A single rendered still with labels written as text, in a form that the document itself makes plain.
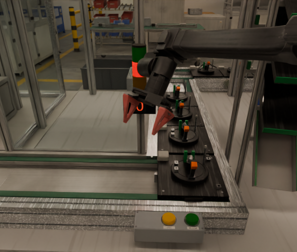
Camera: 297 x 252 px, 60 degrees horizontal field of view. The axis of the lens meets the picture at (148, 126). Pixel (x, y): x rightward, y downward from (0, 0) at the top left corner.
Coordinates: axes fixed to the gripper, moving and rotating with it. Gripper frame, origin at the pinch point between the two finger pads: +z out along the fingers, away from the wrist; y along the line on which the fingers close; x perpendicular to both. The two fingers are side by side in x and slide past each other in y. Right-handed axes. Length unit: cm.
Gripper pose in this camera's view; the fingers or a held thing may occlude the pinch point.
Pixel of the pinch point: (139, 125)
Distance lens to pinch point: 70.3
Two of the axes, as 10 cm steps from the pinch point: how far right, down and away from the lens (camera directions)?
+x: 4.2, 2.1, 8.8
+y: 8.2, 3.4, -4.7
